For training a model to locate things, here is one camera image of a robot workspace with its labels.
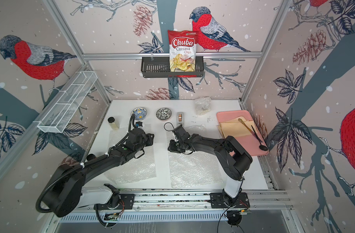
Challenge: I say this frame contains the bubble wrap sheet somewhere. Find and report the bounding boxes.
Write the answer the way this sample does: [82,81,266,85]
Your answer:
[165,125,224,188]
[104,128,157,184]
[194,97,211,116]

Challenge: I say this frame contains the pink floral leaf bowl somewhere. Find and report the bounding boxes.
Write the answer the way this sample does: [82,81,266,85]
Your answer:
[156,107,172,121]

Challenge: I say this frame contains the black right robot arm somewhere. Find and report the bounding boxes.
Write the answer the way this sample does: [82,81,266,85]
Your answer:
[168,134,253,202]

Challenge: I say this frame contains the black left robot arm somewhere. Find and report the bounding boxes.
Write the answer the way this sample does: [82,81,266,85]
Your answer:
[35,129,154,217]

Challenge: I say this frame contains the blue yellow patterned bowl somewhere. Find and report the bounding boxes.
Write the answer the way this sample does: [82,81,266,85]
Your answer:
[131,107,147,121]

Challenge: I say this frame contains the glass jar black lid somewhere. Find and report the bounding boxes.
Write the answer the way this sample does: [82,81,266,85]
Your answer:
[107,117,119,130]

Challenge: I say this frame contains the gold spoon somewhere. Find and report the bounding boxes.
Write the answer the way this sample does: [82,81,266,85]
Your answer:
[238,118,255,135]

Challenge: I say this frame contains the pink plastic tray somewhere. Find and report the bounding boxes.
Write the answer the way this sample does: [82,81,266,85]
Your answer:
[216,110,269,156]

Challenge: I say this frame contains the red cassava chips bag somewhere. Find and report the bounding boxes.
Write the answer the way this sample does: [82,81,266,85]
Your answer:
[168,30,198,72]

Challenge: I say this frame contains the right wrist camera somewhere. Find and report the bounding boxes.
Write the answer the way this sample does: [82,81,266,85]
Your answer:
[172,125,191,142]

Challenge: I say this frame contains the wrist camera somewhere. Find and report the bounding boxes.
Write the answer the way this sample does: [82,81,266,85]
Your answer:
[130,121,143,135]
[172,125,191,142]

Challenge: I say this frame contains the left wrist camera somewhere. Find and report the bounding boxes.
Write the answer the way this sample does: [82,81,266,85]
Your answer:
[130,121,143,135]

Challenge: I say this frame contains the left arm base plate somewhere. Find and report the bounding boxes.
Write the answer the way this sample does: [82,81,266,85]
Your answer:
[94,194,135,211]

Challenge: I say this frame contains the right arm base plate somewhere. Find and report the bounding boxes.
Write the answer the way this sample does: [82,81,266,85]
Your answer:
[208,192,250,209]

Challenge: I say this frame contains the black wire wall basket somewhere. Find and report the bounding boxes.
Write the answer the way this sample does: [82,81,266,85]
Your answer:
[141,56,205,79]

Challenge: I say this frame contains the white mesh wall shelf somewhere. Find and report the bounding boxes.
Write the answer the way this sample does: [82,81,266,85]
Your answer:
[37,71,98,133]

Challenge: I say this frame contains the horizontal aluminium frame bar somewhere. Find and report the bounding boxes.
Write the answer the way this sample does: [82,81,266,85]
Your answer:
[82,51,263,61]

